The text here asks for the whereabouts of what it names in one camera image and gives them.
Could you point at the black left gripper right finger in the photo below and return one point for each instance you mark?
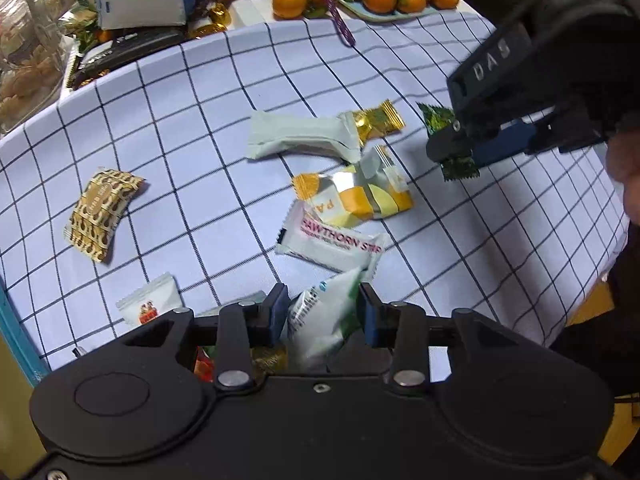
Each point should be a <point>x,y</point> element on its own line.
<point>380,321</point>

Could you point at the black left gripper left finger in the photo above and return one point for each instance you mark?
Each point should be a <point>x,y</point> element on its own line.
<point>264,316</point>

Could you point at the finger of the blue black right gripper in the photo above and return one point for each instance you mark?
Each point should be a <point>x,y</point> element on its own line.
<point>449,143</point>

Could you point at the green candy wrapper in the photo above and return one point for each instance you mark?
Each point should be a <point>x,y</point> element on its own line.
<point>457,167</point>

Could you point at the white green snack packet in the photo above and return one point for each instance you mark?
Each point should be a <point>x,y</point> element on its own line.
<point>320,320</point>

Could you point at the person's hand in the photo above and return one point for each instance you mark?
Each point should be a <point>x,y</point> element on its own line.
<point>623,165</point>

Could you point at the white hawthorn strip packet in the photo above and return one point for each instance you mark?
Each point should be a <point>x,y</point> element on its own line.
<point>303,235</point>

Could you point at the gold foil candy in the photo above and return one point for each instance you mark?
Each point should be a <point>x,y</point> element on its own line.
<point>377,122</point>

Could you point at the white snack packet red logo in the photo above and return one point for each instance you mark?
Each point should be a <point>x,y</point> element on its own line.
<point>150,301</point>

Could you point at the yellow orange white snack packet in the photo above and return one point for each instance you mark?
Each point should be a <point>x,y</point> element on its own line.
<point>372,189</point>

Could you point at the blue checked tablecloth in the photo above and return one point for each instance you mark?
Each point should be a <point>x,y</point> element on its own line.
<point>523,243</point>

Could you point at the pale green long snack packet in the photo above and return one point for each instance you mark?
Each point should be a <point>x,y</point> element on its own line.
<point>272,133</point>

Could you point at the gold brown patterned snack packet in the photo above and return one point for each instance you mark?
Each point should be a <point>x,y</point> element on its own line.
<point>97,213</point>

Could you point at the loose tangerine centre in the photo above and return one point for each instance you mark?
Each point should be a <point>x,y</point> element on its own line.
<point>288,9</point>

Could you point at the gold wrapped chocolate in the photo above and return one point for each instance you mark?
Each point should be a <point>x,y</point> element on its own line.
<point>210,21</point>

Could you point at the black box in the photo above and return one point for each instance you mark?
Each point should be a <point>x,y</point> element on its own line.
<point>120,51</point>

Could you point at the clear plastic cookie container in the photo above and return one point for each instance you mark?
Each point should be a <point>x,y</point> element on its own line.
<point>33,57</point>

